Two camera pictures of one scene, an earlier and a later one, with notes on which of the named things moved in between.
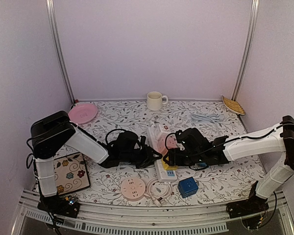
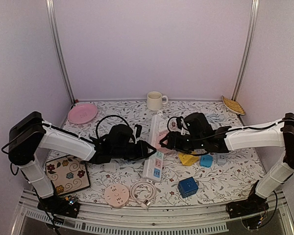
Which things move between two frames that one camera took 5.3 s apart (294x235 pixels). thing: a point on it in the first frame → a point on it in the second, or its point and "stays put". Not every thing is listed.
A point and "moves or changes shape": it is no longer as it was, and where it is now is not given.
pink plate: x=82 y=113 stays put
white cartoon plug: x=165 y=128 → x=172 y=125
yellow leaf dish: x=233 y=105 stays put
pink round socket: x=133 y=189 → x=116 y=195
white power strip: x=163 y=174 moves or changes shape
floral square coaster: x=70 y=174 stays put
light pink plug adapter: x=171 y=142 moves or changes shape
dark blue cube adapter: x=187 y=187 stays put
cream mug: x=155 y=100 stays put
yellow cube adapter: x=167 y=167 moves or changes shape
